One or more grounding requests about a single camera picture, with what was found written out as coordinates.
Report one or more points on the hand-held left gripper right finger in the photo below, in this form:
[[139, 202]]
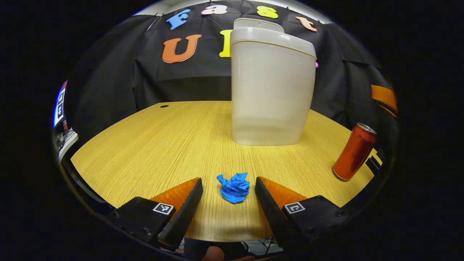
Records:
[[270, 208]]

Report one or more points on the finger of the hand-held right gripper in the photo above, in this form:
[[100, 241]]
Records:
[[384, 97]]

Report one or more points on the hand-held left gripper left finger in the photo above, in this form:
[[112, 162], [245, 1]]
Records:
[[188, 208]]

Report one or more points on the blue paper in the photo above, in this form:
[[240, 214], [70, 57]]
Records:
[[235, 188]]

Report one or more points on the red pop can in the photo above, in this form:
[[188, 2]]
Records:
[[354, 152]]

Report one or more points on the white desktop garbage bin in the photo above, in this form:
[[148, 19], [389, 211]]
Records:
[[272, 90]]

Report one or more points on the white side table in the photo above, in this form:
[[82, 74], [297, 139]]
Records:
[[69, 143]]

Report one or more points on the computer monitor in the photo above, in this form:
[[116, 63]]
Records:
[[59, 107]]

